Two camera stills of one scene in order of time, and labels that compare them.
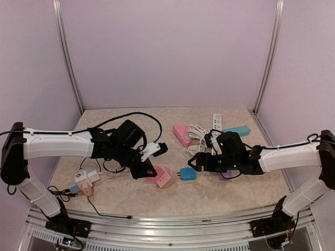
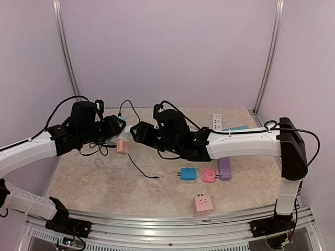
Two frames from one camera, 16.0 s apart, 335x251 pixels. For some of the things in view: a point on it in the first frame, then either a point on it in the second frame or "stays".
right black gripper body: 229,162 → 149,139
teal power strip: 243,130 stays
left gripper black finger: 149,166 → 121,122
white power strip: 216,122 stays
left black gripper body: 123,157 → 105,133
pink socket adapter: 163,176 → 209,175
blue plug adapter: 187,174 stays
